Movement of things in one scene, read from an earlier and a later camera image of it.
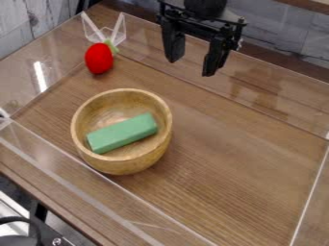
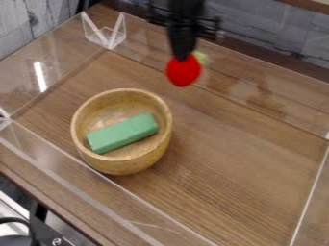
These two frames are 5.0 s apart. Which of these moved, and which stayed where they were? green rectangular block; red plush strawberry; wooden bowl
Moved: red plush strawberry
Stayed: green rectangular block; wooden bowl
